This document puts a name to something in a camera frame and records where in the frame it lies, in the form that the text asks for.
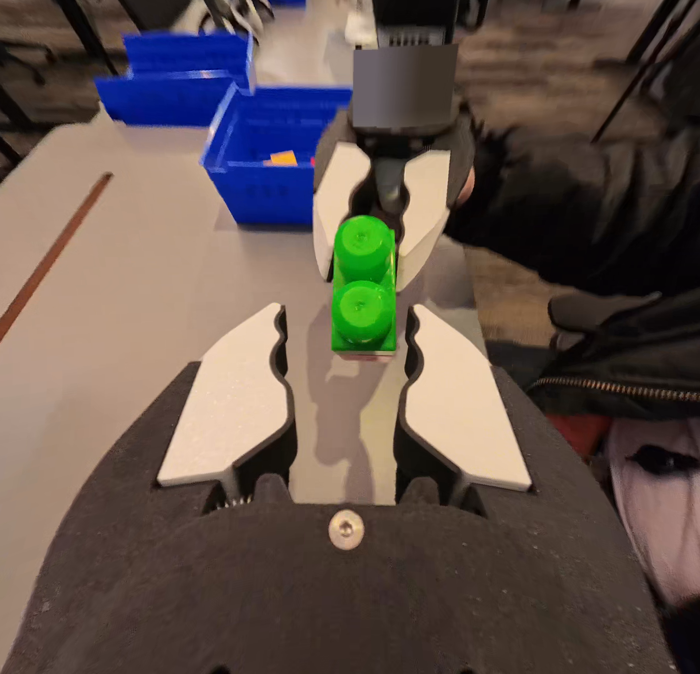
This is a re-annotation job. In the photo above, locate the green mega block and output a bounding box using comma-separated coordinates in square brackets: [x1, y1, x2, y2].
[330, 216, 399, 353]

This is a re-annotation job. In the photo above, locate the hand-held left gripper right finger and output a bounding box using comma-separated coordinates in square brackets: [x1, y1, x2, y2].
[394, 304, 534, 493]

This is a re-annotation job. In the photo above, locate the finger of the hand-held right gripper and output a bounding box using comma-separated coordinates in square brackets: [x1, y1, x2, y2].
[311, 143, 375, 283]
[394, 149, 454, 294]

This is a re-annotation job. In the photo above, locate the idle black gripper tool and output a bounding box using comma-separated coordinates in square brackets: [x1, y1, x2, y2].
[186, 0, 276, 40]

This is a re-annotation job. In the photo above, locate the person's white garment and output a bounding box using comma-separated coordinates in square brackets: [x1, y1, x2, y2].
[605, 415, 700, 611]

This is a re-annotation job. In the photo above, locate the black office chair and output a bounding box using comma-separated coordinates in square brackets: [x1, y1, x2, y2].
[0, 0, 121, 163]

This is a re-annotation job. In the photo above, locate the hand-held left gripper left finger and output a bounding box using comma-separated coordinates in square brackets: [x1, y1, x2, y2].
[158, 303, 297, 489]

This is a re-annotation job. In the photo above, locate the person's right hand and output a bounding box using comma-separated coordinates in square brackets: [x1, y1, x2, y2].
[452, 163, 478, 209]

